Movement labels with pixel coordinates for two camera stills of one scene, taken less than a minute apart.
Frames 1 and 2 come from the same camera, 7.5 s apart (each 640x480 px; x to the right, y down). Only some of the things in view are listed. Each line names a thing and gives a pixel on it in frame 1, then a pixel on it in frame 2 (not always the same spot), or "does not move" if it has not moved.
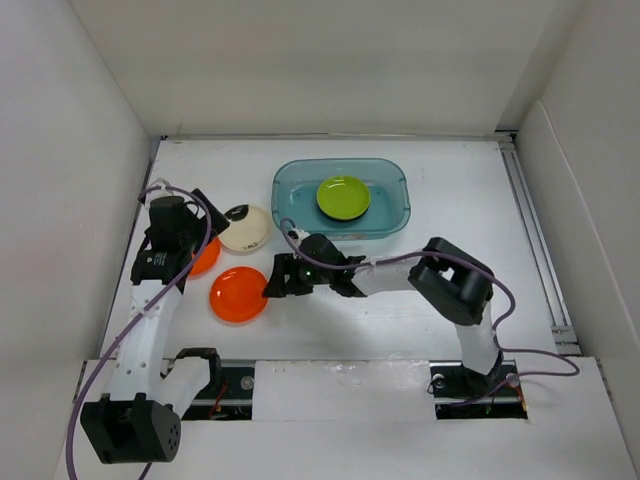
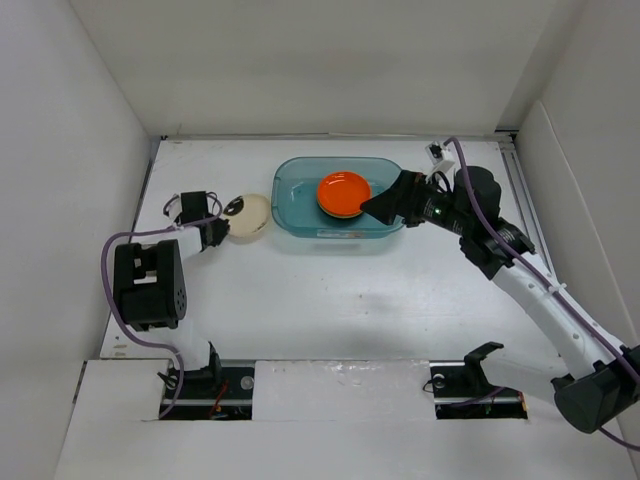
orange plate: x=236 y=295 → x=341 y=193
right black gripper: x=285 y=264 → x=401 y=198
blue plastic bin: x=342 y=198 does not move
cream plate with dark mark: x=247 y=236 → x=247 y=214
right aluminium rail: x=565 y=334 does not move
